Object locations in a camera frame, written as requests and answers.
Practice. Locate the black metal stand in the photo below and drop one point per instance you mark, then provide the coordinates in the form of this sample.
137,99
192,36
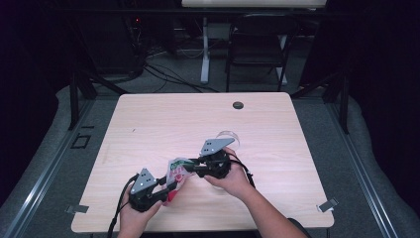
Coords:
344,102
74,99

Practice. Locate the black tape strip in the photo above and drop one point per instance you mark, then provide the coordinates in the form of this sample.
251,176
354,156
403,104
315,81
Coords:
87,127

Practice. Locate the pink and white snack bag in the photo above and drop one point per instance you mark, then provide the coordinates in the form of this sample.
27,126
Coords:
176,175

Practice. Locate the aluminium floor rail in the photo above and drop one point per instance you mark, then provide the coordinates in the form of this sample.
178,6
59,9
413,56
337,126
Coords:
43,185
366,185

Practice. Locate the person's right hand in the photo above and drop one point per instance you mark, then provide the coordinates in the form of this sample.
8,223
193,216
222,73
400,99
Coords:
236,181

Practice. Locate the white desk leg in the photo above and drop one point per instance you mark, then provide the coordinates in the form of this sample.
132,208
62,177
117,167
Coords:
205,59

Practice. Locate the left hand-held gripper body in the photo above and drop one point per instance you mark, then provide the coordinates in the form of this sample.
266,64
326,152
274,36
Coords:
143,198

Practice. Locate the grey tape tab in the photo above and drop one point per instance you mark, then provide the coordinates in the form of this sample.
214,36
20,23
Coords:
328,205
77,209

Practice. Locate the person's left hand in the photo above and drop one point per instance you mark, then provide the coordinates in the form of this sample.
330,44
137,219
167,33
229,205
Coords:
137,221

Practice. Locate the grey box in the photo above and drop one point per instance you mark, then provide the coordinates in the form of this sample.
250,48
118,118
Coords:
218,31

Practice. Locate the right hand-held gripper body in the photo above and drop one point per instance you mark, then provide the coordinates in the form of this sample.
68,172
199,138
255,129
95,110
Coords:
216,167

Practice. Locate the black computer case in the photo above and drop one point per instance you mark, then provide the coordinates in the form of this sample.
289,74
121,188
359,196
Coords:
109,43

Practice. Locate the dark curtain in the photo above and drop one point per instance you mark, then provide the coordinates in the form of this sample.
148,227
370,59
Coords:
29,82
389,82

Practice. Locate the black folding chair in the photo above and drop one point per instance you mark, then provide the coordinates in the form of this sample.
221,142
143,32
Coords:
257,49

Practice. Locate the dark round table grommet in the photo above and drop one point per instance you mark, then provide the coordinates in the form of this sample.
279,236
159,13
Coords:
237,105

